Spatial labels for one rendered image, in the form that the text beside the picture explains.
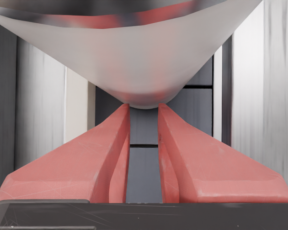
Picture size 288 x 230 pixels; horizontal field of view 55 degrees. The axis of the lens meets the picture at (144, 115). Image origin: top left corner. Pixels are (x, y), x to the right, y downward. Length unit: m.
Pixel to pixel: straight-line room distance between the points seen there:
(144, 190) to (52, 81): 0.12
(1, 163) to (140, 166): 0.11
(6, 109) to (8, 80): 0.02
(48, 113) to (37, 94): 0.02
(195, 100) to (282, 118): 0.09
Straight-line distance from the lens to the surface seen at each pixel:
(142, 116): 0.18
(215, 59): 0.19
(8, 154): 0.25
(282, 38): 0.26
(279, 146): 0.25
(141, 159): 0.18
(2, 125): 0.24
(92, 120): 0.16
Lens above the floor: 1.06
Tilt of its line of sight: 88 degrees down
